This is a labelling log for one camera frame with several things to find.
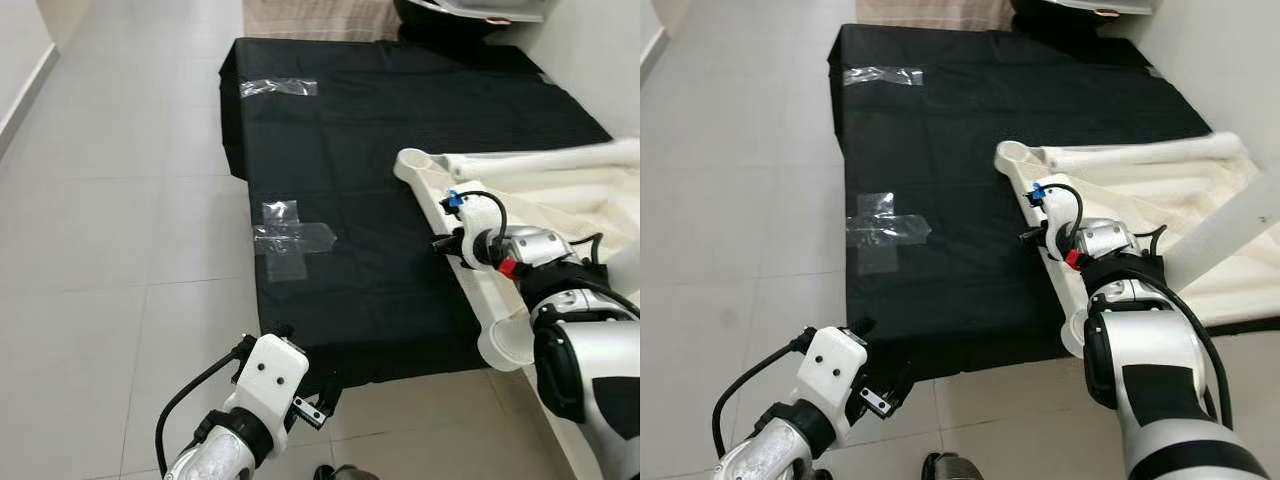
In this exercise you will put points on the grey right robot leg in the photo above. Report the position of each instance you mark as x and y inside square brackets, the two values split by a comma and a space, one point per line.
[350, 472]
[955, 468]

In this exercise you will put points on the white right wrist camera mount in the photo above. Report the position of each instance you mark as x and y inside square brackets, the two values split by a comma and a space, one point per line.
[470, 215]
[1050, 215]

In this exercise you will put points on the clear tape piece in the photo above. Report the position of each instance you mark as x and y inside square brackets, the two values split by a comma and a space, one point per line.
[278, 87]
[290, 238]
[882, 75]
[885, 230]

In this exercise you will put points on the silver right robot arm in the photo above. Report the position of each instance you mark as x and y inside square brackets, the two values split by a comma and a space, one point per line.
[1150, 350]
[590, 340]

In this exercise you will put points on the white plastic table leg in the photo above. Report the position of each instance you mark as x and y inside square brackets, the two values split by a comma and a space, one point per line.
[1140, 152]
[505, 345]
[540, 158]
[1230, 235]

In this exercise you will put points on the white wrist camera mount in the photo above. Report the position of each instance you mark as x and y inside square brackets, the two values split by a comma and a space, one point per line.
[830, 365]
[470, 215]
[1050, 215]
[270, 375]

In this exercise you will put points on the beige cloth covered bench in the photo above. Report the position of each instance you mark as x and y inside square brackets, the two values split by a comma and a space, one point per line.
[320, 18]
[930, 12]

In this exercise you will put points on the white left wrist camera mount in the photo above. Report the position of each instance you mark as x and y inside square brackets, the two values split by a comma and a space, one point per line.
[270, 375]
[830, 365]

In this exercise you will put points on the white plastic children table top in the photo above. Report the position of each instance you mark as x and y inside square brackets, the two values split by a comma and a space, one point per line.
[560, 200]
[1140, 190]

